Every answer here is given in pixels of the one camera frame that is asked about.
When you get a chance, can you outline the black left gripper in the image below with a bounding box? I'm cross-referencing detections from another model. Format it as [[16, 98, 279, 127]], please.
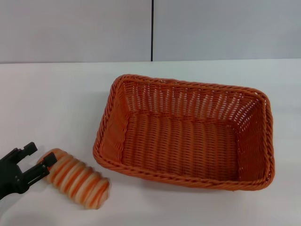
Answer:
[[0, 142, 58, 201]]

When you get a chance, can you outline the orange striped toy bread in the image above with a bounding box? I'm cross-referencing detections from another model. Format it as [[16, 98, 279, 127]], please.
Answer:
[[37, 147, 111, 210]]

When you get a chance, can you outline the orange woven plastic basket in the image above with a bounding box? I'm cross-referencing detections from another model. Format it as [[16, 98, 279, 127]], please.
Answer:
[[93, 74, 276, 191]]

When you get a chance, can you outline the black vertical wall strip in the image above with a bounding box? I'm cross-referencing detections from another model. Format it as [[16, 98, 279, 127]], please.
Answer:
[[151, 0, 155, 62]]

